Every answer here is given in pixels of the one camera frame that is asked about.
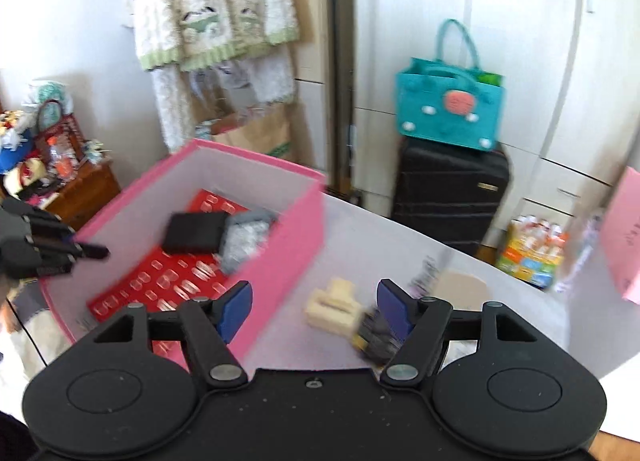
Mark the black battery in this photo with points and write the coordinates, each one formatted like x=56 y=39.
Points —
x=372 y=336

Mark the grey white cloth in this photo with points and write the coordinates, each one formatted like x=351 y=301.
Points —
x=30 y=326

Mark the pack of drink bottles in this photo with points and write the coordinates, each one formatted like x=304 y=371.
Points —
x=530 y=251

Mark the wooden cabinet with clutter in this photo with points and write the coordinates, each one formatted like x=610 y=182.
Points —
x=45 y=141

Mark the grey pocket router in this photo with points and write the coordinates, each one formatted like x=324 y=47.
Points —
x=245 y=241

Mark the black flat device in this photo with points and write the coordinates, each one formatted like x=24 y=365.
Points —
x=195 y=233

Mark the pink cardboard box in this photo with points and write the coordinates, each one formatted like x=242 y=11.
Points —
x=285 y=251

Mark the cream robe with green trim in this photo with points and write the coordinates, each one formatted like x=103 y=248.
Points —
x=215 y=1

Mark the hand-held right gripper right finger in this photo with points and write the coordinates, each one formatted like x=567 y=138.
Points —
x=392 y=308

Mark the pink paper bag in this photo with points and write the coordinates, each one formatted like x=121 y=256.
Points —
x=625 y=241

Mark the black suitcase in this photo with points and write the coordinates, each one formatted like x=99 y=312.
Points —
x=445 y=196

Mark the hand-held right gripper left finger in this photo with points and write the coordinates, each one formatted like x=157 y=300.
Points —
x=235 y=308

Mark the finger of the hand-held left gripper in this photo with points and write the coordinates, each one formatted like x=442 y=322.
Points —
x=35 y=221
x=55 y=256

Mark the brown paper bag green print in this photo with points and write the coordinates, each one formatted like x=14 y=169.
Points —
x=265 y=131

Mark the beige oval case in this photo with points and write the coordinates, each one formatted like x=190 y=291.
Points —
x=460 y=286

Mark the white wardrobe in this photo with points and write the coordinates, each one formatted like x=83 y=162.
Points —
x=550 y=41

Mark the red nail sticker card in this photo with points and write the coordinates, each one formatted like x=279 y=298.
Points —
x=150 y=266

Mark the clear plastic packaging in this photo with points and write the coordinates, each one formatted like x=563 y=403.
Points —
x=575 y=251

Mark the small printed paper slip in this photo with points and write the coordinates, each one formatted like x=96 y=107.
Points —
x=424 y=272

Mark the teal felt tote bag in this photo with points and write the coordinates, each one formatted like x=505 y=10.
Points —
x=440 y=106

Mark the cream hair claw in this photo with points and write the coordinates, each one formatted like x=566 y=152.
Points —
x=330 y=311

